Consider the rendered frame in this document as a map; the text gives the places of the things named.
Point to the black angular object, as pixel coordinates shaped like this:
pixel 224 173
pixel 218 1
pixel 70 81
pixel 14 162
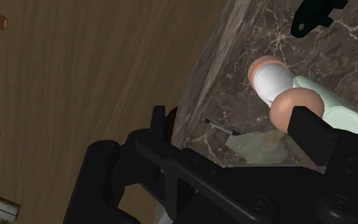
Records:
pixel 313 15

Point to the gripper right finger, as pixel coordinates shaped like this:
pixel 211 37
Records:
pixel 349 161

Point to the white cylinder with tan ends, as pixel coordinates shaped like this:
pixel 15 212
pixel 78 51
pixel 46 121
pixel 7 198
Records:
pixel 274 82

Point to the mint green box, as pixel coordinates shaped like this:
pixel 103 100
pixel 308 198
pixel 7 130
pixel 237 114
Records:
pixel 341 113

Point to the small white box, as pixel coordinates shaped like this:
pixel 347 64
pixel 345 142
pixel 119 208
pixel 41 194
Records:
pixel 5 209

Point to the grey black pen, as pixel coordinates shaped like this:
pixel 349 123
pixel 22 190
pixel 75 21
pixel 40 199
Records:
pixel 219 126

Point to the pale green crumpled cloth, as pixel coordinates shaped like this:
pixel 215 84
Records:
pixel 259 149

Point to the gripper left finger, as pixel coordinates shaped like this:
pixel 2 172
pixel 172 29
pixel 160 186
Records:
pixel 197 180

